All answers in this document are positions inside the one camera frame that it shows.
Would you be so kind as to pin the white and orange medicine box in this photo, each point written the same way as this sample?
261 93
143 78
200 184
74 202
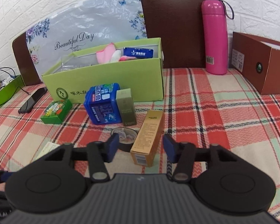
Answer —
49 148

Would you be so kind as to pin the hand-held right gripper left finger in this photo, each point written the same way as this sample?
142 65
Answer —
113 148

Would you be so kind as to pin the dark green open box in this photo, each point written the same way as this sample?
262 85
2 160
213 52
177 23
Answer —
7 93

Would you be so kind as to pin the olive green small box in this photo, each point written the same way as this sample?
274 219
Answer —
126 107

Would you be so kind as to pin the brown wooden headboard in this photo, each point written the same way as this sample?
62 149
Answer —
177 28

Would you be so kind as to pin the black smartphone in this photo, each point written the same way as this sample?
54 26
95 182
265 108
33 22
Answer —
32 101

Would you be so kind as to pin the brown cardboard shoe box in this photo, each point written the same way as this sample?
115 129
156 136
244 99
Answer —
268 70

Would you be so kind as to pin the pink thermos bottle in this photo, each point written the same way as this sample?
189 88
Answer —
214 39

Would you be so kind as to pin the blue medicine box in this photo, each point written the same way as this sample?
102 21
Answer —
137 53

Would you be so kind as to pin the blue plastic container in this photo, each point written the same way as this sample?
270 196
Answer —
100 105

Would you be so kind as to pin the light green shoe box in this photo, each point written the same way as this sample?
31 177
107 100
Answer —
119 79

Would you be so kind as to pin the floral plastic bag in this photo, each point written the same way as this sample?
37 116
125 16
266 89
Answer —
84 23

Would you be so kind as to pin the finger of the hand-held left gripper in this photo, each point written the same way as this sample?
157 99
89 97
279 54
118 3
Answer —
0 176

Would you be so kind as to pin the pink and white knit glove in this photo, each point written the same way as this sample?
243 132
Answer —
105 53
117 56

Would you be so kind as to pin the black tape roll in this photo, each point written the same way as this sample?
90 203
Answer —
126 144

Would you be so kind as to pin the red plaid blanket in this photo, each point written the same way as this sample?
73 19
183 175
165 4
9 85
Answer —
224 121

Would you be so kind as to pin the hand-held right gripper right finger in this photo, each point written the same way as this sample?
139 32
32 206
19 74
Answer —
169 149

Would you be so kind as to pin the white charger plug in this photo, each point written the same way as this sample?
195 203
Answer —
7 80

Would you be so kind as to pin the gold cardboard box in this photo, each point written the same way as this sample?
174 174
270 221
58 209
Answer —
149 135

